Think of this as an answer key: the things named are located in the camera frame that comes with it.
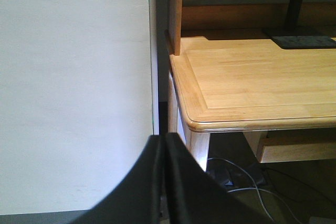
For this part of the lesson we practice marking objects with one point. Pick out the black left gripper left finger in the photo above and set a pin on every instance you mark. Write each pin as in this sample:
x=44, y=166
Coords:
x=136, y=199

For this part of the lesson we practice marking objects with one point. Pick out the light wooden desk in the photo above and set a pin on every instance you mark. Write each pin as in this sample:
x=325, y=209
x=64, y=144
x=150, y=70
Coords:
x=227, y=76

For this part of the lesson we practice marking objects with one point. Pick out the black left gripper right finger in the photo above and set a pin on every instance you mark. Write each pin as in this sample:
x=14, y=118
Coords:
x=194, y=197

